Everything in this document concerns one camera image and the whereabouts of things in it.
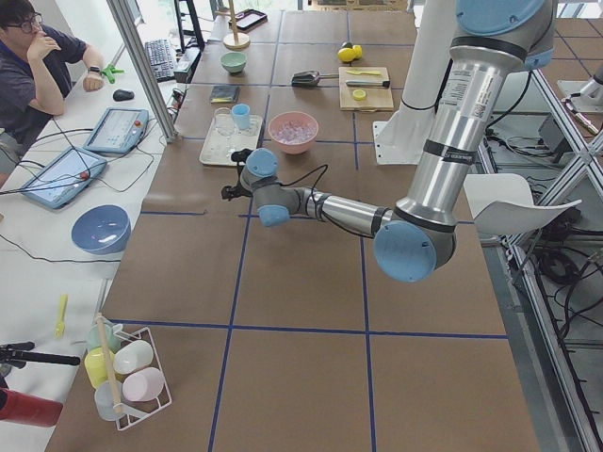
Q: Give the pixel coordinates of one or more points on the black computer mouse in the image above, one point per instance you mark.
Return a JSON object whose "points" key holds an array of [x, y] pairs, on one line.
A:
{"points": [[122, 95]]}

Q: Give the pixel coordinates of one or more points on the red cylinder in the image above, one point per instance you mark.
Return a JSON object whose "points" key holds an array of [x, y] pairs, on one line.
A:
{"points": [[29, 410]]}

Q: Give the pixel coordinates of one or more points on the pink cup in rack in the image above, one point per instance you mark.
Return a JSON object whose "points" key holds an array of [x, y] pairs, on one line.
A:
{"points": [[143, 385]]}

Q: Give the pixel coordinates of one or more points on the white curved chair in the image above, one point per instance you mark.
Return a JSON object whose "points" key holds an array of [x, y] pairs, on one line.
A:
{"points": [[502, 204]]}

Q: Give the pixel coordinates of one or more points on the blue teach pendant tablet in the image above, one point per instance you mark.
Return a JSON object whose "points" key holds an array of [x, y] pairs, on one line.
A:
{"points": [[64, 178]]}

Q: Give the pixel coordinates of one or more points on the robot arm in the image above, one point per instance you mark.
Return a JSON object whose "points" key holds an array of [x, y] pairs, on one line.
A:
{"points": [[464, 52]]}

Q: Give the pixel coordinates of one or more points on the white bear tray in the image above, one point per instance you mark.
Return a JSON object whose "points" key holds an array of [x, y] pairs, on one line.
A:
{"points": [[214, 153]]}

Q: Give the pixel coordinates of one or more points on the clear wine glass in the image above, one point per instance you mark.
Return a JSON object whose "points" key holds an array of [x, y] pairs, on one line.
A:
{"points": [[224, 125]]}

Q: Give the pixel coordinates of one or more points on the white wire cup rack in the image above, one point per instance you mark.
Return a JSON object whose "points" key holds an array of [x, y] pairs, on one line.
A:
{"points": [[109, 401]]}

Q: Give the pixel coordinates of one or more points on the grey folded cloth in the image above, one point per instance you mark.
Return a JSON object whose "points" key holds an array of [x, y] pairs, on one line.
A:
{"points": [[224, 94]]}

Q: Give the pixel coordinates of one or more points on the seated person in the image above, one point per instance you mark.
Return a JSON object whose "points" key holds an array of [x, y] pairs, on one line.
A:
{"points": [[35, 79]]}

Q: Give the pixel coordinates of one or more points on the blue bowl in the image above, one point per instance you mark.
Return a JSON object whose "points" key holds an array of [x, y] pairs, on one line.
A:
{"points": [[102, 230]]}

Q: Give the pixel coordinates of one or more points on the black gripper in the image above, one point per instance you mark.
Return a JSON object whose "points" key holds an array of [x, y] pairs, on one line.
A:
{"points": [[241, 189]]}

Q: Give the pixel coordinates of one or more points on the wooden cutting board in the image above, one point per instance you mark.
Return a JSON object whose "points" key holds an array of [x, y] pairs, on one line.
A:
{"points": [[377, 99]]}

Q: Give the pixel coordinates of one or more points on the pink bowl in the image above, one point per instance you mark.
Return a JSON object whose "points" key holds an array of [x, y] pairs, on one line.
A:
{"points": [[292, 116]]}

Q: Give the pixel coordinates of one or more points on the yellow plastic knife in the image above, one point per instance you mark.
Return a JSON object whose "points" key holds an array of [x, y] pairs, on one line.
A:
{"points": [[363, 72]]}

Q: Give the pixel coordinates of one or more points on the white cup in rack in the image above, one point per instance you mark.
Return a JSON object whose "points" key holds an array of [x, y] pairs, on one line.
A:
{"points": [[133, 357]]}

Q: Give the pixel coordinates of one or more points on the light blue plastic cup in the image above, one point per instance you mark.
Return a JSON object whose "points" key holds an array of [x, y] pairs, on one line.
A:
{"points": [[241, 114]]}

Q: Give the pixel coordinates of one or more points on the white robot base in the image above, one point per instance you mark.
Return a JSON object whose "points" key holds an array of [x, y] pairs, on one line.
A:
{"points": [[400, 140]]}

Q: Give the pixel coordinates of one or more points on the yellow cup in rack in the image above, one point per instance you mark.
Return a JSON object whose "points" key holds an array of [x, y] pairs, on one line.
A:
{"points": [[95, 367]]}

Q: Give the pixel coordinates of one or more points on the whole yellow lemon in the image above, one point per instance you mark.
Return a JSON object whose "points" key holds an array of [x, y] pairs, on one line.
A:
{"points": [[347, 54]]}

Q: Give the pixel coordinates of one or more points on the green bowl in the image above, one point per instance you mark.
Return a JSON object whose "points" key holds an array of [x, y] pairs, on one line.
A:
{"points": [[233, 62]]}

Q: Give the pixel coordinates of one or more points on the metal ice scoop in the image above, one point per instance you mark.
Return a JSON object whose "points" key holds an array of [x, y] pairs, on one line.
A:
{"points": [[310, 79]]}

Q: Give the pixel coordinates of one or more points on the steel cylinder rod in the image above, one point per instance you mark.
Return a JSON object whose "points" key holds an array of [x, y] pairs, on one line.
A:
{"points": [[385, 84]]}

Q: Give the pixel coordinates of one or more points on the wooden stand with pole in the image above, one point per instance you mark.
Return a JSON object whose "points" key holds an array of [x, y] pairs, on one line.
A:
{"points": [[235, 40]]}

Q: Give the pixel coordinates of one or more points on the lemon half slice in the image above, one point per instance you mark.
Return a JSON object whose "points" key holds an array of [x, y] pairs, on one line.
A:
{"points": [[359, 95]]}

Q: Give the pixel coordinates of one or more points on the black keyboard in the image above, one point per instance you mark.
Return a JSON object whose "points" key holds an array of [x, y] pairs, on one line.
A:
{"points": [[161, 58]]}

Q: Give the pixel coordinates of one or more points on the yellow plastic fork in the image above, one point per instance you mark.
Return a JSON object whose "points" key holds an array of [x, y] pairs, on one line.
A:
{"points": [[60, 323]]}

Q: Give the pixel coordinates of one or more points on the pile of clear ice cubes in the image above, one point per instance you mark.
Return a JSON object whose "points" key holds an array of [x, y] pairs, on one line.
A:
{"points": [[294, 132]]}

